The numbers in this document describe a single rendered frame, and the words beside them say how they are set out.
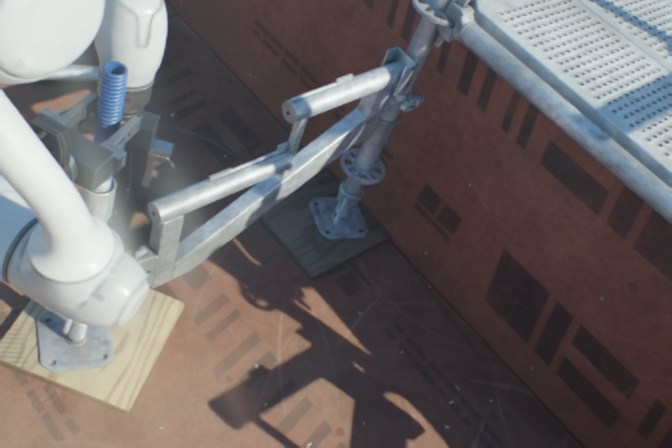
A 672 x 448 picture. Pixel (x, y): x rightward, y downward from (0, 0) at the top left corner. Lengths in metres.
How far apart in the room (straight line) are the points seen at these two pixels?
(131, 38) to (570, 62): 0.93
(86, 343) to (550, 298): 1.07
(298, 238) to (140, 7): 1.02
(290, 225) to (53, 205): 1.27
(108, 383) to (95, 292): 0.77
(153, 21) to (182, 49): 1.35
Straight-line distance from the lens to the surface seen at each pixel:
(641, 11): 2.14
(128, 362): 1.82
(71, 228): 0.97
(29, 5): 0.55
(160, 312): 1.90
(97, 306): 1.04
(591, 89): 1.74
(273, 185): 1.80
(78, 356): 1.81
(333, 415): 1.88
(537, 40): 1.79
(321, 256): 2.11
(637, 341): 1.91
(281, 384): 1.88
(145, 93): 1.38
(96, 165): 1.21
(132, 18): 1.27
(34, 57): 0.58
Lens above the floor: 1.57
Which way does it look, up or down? 44 degrees down
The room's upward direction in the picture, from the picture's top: 24 degrees clockwise
